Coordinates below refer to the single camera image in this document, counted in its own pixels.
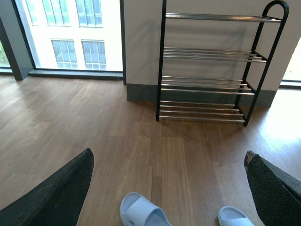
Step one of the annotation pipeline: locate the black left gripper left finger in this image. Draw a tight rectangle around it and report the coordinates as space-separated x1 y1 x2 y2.
0 148 94 226

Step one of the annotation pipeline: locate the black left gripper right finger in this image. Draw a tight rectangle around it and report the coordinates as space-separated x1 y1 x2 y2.
244 150 301 226

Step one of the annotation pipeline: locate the light blue slide sandal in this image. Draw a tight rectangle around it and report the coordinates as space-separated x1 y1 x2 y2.
120 192 172 226
218 206 254 226

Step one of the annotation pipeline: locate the black metal shoe rack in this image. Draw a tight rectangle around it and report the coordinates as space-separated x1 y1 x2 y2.
156 0 289 126

